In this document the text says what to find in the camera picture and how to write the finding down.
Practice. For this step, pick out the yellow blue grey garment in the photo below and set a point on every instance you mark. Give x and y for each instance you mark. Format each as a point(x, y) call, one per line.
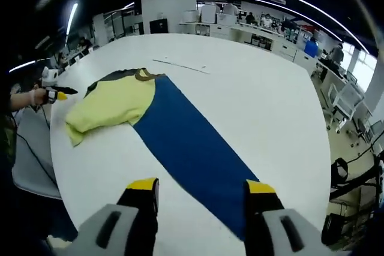
point(186, 136)

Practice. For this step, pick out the black cabinet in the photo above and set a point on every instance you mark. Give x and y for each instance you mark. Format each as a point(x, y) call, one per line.
point(158, 26)

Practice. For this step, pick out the black bag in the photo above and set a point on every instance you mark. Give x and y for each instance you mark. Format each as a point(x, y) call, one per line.
point(331, 229)

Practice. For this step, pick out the black tripod stand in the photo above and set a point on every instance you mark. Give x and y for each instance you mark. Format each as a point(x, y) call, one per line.
point(354, 182)

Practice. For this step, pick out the white cabinet row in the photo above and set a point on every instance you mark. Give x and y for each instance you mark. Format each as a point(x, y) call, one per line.
point(240, 32)

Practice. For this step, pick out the white template strip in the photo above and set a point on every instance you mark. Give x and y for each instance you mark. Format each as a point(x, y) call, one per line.
point(180, 65)

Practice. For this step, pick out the ceiling light strip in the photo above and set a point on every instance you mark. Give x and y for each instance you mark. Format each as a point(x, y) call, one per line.
point(72, 17)

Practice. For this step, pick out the grey mesh chair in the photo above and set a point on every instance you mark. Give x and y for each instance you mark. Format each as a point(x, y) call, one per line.
point(33, 163)

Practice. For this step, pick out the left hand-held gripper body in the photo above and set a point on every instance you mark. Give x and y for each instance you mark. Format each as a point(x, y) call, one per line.
point(51, 76)

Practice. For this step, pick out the white office chair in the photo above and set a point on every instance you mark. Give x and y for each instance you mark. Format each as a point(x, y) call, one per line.
point(345, 97)

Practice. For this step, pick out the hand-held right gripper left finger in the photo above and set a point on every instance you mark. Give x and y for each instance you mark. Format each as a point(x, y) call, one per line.
point(135, 208)

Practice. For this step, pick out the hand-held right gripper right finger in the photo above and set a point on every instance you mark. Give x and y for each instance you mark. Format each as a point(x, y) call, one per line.
point(261, 208)

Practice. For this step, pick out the person's left hand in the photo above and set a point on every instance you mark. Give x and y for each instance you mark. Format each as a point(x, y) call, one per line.
point(37, 97)

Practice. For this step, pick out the blue bin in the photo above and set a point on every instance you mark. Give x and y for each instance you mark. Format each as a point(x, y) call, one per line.
point(311, 48)

